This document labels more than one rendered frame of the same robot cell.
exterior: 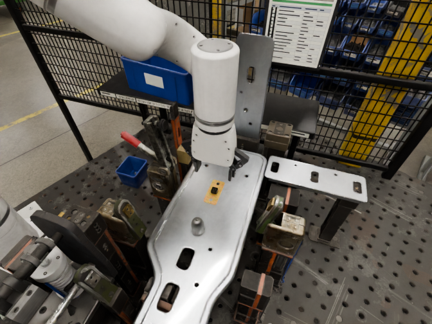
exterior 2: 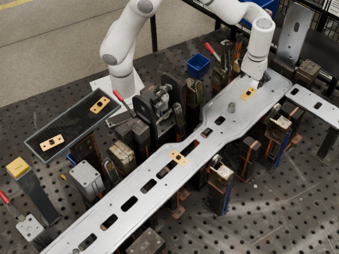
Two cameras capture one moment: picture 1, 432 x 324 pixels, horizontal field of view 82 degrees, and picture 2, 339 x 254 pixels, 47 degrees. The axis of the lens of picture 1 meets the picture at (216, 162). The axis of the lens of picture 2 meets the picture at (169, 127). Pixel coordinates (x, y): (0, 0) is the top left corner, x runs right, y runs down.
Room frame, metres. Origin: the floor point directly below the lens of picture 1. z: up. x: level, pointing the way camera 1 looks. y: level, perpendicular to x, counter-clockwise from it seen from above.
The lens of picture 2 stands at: (-0.76, -0.18, 2.38)
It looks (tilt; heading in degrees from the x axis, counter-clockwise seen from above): 55 degrees down; 26
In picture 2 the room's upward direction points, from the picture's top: 2 degrees counter-clockwise
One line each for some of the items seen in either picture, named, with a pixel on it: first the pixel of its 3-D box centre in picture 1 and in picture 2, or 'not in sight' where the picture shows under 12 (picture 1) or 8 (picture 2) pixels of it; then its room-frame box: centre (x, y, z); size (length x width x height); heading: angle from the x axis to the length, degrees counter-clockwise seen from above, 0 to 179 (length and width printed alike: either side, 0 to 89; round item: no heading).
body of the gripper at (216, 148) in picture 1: (214, 139); (255, 63); (0.44, 0.00, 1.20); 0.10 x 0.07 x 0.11; 71
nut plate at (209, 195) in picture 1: (214, 190); (248, 92); (0.44, 0.00, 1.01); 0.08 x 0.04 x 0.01; 161
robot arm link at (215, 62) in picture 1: (214, 79); (261, 36); (0.44, 0.00, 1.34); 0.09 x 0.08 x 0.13; 11
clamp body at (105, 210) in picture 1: (132, 244); (190, 109); (0.33, 0.24, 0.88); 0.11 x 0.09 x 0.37; 71
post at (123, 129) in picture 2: not in sight; (128, 154); (-0.02, 0.39, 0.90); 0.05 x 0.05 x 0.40; 71
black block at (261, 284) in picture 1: (251, 301); (247, 160); (0.20, -0.09, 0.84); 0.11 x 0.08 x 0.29; 71
